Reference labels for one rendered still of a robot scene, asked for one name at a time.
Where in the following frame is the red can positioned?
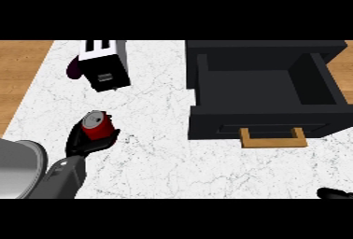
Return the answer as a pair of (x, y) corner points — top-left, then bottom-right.
(80, 109), (117, 141)

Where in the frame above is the black open drawer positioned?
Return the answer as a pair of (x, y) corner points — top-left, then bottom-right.
(187, 52), (353, 141)

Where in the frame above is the dark purple eggplant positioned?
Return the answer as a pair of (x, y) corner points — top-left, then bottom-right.
(67, 55), (86, 80)

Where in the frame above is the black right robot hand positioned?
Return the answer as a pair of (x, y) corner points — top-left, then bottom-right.
(317, 187), (353, 200)

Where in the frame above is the wooden drawer handle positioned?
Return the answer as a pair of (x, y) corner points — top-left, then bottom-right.
(240, 126), (309, 148)

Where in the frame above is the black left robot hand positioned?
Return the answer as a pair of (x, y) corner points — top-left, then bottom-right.
(66, 112), (123, 159)

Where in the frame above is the black cabinet body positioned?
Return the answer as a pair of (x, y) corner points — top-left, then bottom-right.
(185, 40), (349, 91)

